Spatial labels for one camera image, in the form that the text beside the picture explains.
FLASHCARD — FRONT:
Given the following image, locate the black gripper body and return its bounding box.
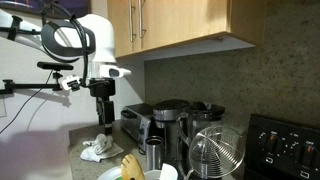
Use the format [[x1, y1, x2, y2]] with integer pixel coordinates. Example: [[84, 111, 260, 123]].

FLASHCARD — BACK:
[[88, 77, 117, 103]]

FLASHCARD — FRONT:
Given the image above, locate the silver toaster oven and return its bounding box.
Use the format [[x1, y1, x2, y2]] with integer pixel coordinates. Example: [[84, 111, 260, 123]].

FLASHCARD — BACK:
[[120, 103, 156, 153]]

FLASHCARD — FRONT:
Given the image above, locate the black stove knob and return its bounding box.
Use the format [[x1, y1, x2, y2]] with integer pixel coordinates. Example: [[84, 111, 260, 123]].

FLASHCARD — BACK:
[[300, 143, 320, 168], [265, 133, 284, 155]]

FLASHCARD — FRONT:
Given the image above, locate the crumpled white cloth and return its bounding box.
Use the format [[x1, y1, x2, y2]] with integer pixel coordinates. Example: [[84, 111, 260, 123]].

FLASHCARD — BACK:
[[79, 133, 125, 164]]

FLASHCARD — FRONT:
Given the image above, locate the wooden slotted spoon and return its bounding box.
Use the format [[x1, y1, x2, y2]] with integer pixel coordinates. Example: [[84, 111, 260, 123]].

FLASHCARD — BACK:
[[120, 153, 146, 180]]

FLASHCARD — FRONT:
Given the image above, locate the stainless steel travel mug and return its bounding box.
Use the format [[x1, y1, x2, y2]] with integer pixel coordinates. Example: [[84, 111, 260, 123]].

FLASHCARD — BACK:
[[145, 135, 165, 172]]

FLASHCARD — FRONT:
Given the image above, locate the white plate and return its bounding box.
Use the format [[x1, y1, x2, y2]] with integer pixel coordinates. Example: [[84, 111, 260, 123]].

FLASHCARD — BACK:
[[96, 166, 123, 180]]

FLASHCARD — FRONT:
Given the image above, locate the black silver coffee maker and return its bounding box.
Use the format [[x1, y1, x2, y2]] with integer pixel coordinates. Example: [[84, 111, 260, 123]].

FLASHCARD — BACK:
[[152, 99, 192, 168]]

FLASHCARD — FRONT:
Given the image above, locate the white bowl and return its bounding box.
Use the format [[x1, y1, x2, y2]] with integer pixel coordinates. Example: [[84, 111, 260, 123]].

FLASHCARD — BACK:
[[143, 163, 179, 180]]

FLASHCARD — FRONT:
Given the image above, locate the glass blender with black lid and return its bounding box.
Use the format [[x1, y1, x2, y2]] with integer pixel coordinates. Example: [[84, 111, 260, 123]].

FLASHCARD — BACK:
[[176, 101, 227, 148]]

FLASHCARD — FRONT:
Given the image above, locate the clear glass ribbed jug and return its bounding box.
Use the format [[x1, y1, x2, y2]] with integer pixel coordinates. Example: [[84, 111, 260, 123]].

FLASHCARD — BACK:
[[185, 125, 247, 180]]

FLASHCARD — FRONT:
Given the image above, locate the black stove control panel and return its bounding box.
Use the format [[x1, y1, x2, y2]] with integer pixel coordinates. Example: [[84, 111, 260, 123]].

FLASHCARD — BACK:
[[244, 114, 320, 180]]

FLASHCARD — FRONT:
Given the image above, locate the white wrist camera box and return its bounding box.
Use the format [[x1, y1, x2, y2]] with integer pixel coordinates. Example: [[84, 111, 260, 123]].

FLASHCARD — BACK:
[[60, 75, 82, 93]]

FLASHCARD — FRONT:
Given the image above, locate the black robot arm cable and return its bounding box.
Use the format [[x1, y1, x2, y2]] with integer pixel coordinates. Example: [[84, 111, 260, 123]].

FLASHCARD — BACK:
[[39, 0, 91, 88]]

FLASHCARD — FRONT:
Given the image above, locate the black bar-shaped camera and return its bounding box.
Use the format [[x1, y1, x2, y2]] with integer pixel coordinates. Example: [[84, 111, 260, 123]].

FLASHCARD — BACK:
[[36, 61, 74, 72]]

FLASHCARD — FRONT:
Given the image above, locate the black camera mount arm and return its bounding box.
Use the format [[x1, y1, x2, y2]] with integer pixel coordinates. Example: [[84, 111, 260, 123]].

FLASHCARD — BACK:
[[0, 70, 64, 96]]

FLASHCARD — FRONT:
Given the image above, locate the metal cabinet door handle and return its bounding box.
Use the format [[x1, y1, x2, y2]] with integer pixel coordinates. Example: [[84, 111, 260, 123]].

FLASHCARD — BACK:
[[137, 0, 147, 39], [128, 0, 137, 43]]

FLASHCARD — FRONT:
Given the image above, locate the thin black camera cable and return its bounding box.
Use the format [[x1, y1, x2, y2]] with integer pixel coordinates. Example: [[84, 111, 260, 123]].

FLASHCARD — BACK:
[[0, 69, 54, 135]]

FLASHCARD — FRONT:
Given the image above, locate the wooden wall cabinet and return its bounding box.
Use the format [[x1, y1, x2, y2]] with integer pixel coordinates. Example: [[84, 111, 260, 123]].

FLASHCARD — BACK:
[[106, 0, 268, 61]]

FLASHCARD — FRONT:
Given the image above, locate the dark framed wall picture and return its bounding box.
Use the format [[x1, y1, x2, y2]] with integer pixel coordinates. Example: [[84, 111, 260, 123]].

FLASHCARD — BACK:
[[0, 0, 92, 19]]

